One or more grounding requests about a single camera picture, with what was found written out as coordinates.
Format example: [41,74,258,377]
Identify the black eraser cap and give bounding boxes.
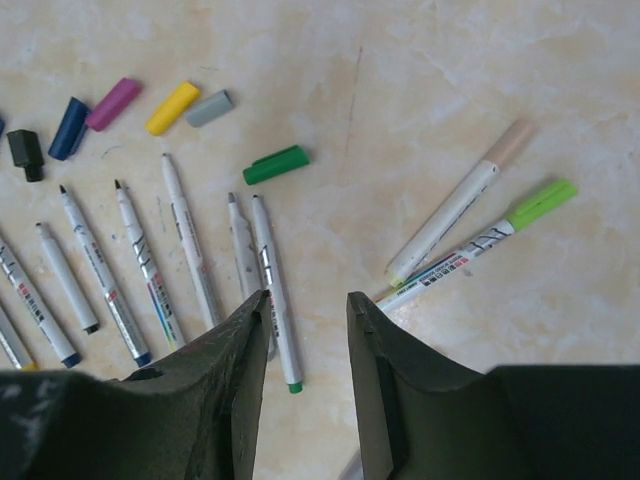
[7,129,44,183]

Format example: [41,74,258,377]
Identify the orange capped white marker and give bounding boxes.
[228,192,263,300]

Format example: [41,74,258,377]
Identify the grey marker cap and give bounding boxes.
[185,89,234,128]

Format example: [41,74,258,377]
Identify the black eraser-cap white marker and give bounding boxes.
[36,222,100,335]

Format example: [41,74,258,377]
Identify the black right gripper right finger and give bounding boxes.
[347,292,639,479]

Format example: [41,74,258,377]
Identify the magenta capped white marker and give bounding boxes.
[114,180,186,352]

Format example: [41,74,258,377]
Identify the yellow capped slim marker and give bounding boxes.
[161,153,221,330]

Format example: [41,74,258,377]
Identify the lime green capped marker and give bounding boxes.
[375,179,578,313]

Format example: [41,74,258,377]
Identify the purple grey marker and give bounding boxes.
[338,450,364,480]

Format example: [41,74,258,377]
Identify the dark green marker cap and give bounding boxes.
[242,145,310,185]

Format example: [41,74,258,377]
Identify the dark green capped marker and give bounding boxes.
[251,195,303,394]

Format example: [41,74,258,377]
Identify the navy capped white marker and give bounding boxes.
[59,185,152,367]

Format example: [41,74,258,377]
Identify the yellow capped clear pen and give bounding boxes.
[0,307,38,371]

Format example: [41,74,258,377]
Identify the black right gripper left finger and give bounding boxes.
[1,291,270,479]

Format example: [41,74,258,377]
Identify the pink capped white marker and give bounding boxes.
[385,119,536,287]

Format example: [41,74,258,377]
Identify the magenta marker cap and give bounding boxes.
[85,78,142,132]

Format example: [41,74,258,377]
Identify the navy marker cap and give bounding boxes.
[48,97,91,161]

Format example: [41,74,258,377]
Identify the dark blue capped marker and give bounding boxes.
[1,239,82,369]

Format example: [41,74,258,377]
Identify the yellow slim marker cap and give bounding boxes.
[145,81,201,136]

